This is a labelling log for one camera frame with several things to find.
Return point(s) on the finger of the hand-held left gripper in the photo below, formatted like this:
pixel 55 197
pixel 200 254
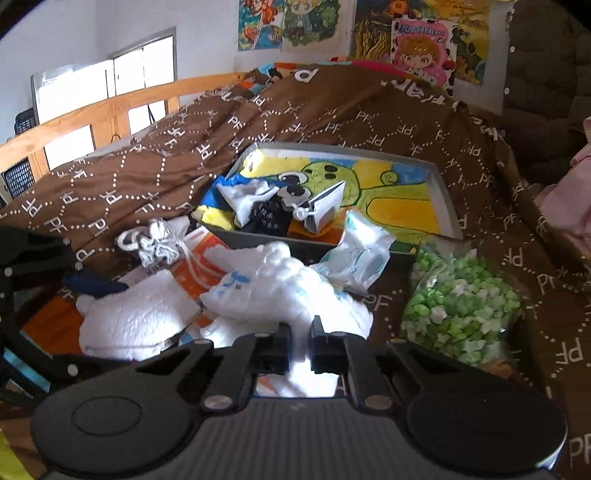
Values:
pixel 69 368
pixel 92 285

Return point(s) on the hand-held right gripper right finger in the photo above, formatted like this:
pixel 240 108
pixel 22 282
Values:
pixel 325 355

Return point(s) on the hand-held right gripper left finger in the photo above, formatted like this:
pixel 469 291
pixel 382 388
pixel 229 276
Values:
pixel 272 355

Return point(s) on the white fluffy towel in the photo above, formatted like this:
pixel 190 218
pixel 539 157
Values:
pixel 129 318

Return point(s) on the white cotton cloth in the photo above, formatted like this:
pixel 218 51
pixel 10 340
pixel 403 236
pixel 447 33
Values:
pixel 286 286

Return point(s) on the white plastic tissue packet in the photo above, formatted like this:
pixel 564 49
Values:
pixel 360 258

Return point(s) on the dark navy printed sock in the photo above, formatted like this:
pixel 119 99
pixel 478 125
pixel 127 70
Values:
pixel 268 219

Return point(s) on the white cloth with blue trim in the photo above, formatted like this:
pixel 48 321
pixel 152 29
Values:
pixel 242 196

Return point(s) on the grey box with drawing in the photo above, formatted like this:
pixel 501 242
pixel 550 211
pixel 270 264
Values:
pixel 406 203

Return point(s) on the white and orange carton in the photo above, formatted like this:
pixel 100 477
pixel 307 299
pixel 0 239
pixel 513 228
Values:
pixel 207 258

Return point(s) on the black plastic basket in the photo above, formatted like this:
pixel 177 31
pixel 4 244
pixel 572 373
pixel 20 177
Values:
pixel 18 177
pixel 25 122

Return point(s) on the yellow and blue cloth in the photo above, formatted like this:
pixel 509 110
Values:
pixel 207 214

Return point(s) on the glass jar of green stars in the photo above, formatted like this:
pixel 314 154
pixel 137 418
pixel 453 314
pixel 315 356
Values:
pixel 457 304

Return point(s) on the window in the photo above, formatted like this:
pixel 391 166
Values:
pixel 138 60

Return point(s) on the brown printed blanket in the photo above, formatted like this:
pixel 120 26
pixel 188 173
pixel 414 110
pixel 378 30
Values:
pixel 323 115

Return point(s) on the pink cloth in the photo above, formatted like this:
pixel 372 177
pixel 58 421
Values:
pixel 568 203

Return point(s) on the poster of orange-haired figure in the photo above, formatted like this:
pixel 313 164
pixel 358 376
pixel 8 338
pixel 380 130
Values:
pixel 258 27

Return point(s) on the pink cow-print figure poster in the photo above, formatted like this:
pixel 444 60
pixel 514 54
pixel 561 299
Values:
pixel 420 55

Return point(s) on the blue and yellow swirl poster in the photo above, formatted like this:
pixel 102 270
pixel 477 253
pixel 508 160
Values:
pixel 369 32

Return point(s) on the poster of blond green figure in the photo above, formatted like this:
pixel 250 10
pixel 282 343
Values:
pixel 309 23

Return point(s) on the yellow landscape poster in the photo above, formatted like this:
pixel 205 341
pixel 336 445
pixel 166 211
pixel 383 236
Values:
pixel 471 46

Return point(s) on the olive quilted jacket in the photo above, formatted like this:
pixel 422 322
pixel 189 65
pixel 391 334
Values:
pixel 545 69

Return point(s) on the wooden bed rail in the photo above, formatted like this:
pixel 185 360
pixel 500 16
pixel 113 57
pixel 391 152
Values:
pixel 92 113

